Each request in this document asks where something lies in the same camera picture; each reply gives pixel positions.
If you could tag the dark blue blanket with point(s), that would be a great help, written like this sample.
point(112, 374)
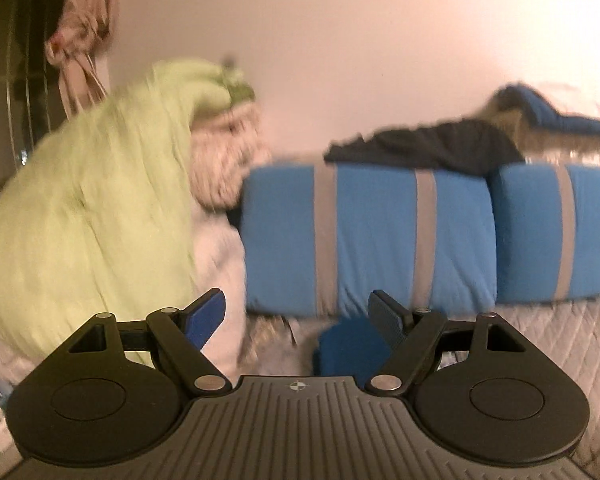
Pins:
point(545, 115)

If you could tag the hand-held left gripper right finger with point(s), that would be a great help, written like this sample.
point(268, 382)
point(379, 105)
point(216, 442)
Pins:
point(387, 317)

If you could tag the navy blue hoodie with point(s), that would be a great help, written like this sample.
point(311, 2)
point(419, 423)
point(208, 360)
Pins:
point(345, 350)

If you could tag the blue grey-striped pillow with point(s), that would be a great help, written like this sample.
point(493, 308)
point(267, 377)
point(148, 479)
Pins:
point(370, 240)
point(530, 235)

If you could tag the metal window grille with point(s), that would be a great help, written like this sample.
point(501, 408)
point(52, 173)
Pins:
point(10, 85)

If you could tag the dark cloth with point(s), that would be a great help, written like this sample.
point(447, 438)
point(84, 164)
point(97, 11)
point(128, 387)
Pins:
point(430, 150)

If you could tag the light green blanket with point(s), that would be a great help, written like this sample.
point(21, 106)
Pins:
point(80, 210)

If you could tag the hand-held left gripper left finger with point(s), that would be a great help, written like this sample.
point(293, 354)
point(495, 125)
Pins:
point(205, 317)

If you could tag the grey quilted bed cover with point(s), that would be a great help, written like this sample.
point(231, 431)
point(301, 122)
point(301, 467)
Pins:
point(555, 350)

